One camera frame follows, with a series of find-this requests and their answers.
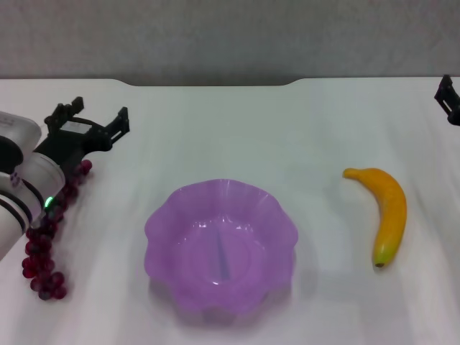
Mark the yellow banana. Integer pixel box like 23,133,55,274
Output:
342,167,408,269

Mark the purple scalloped plastic bowl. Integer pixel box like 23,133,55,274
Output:
144,178,300,318

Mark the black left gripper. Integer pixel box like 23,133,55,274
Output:
34,96,129,180

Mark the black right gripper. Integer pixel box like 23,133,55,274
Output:
433,74,460,127

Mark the red grape bunch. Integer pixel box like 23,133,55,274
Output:
21,159,93,301

